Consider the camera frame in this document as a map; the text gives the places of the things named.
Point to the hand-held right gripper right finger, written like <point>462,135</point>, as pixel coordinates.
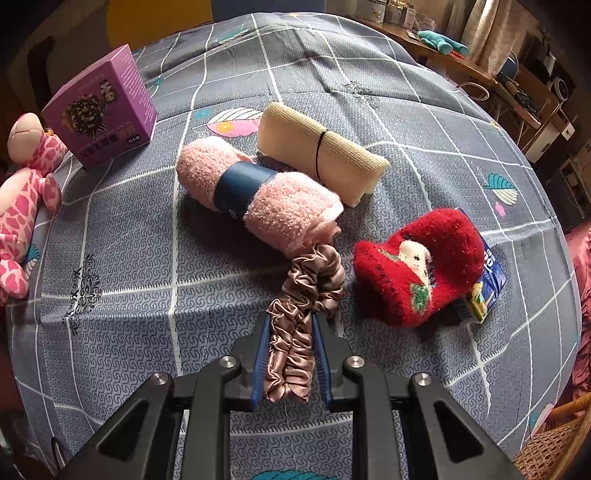
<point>323,369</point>

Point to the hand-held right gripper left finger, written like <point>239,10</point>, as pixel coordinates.
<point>259,360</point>

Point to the pink satin scrunchie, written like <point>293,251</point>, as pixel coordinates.
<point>295,332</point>

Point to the pink towel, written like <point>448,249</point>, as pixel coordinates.
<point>286,203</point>

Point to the red fuzzy sock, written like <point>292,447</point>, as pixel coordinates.
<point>443,244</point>

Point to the blue tissue packet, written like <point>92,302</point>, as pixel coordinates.
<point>490,286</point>

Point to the cream towel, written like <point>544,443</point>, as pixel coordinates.
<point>286,134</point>

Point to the wicker chair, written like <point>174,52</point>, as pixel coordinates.
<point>558,443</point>

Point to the pink quilted cloth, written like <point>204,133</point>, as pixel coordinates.
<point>581,300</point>

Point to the pink spotted plush giraffe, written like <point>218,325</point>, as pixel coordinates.
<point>23,212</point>

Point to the purple cardboard box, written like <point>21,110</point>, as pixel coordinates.
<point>101,115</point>

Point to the white storage box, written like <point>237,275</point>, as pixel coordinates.
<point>545,141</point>

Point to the wooden side desk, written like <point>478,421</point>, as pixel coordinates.
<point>461,64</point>

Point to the teal plush toy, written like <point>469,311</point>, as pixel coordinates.
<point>441,41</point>

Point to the clear small containers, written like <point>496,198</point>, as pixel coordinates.
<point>408,14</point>

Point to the beige patterned curtain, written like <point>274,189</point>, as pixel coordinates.
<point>494,32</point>

